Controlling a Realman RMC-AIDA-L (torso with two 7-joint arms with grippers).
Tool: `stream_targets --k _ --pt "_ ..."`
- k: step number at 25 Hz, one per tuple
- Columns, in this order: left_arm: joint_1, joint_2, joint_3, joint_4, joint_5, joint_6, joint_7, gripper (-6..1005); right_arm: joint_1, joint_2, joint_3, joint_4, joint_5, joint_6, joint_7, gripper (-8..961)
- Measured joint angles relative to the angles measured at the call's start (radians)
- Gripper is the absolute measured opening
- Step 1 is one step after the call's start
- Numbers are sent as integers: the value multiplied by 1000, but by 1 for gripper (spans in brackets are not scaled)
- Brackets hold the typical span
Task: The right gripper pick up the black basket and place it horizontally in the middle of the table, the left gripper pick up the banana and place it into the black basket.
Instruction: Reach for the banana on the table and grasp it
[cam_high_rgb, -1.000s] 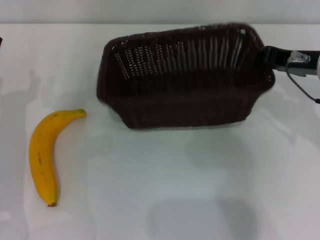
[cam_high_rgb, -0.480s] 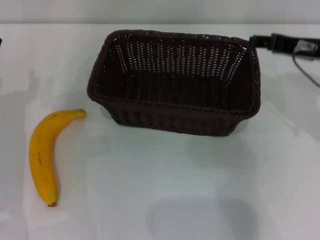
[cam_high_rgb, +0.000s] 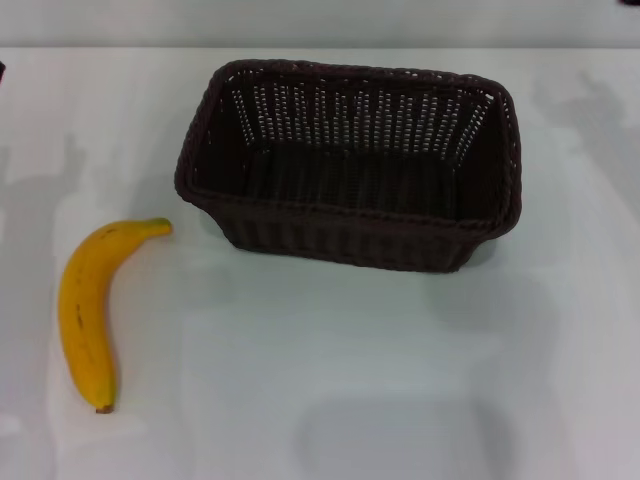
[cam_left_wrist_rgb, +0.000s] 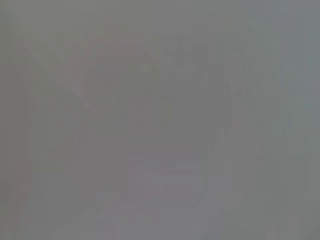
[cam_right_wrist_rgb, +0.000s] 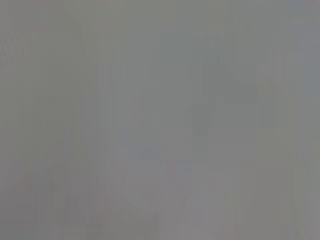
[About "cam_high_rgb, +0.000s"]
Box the yellow banana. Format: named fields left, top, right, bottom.
left=57, top=217, right=174, bottom=415

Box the black woven plastic basket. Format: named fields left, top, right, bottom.
left=173, top=58, right=523, bottom=274

